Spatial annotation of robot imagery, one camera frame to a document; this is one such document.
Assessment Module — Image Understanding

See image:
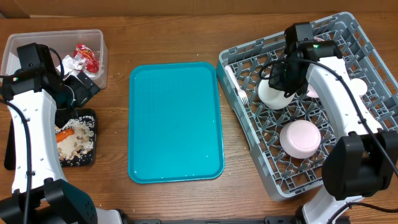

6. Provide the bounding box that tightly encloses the orange carrot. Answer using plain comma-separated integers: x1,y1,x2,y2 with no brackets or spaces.
55,128,75,143

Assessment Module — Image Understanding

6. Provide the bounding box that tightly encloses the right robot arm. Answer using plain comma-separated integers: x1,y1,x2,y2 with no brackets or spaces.
266,22,397,223

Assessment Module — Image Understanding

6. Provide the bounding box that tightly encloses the black plastic tray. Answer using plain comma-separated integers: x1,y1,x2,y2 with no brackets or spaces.
55,108,98,167

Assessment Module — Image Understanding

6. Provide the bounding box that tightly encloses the pink bowl with peanuts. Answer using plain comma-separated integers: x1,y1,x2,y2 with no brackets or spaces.
279,120,321,159

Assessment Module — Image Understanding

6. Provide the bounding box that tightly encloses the teal serving tray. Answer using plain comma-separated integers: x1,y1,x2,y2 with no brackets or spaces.
127,62,225,184

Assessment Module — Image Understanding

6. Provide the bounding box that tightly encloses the pink round plate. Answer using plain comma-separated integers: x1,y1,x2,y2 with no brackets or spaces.
307,37,323,98

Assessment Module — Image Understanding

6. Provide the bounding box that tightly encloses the white plastic fork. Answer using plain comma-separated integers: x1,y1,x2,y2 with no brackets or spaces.
224,65,249,106

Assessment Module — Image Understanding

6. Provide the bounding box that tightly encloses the white paper cup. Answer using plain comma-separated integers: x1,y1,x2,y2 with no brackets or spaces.
349,78,368,97

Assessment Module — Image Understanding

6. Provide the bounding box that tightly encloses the white bowl with rice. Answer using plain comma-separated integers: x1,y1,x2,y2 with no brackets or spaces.
257,80,294,110

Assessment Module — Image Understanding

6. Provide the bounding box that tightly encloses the red snack wrapper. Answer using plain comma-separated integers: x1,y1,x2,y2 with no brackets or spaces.
73,44,100,73

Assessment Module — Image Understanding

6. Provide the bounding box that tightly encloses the pile of peanuts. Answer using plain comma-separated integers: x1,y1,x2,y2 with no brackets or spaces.
55,125,94,161

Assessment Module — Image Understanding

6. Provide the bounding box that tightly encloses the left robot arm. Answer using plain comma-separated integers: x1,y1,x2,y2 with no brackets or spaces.
1,42,130,223

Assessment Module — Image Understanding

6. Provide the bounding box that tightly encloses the spilled white rice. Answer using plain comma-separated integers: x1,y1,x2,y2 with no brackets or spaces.
55,116,95,165

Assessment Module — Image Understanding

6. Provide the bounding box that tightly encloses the white tissue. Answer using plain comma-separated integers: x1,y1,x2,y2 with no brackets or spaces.
62,55,99,78

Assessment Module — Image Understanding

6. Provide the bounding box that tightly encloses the clear plastic bin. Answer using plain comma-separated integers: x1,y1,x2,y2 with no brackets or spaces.
1,29,108,89

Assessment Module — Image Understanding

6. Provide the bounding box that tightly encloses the grey dishwasher rack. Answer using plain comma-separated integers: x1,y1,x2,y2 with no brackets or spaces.
216,12,397,201

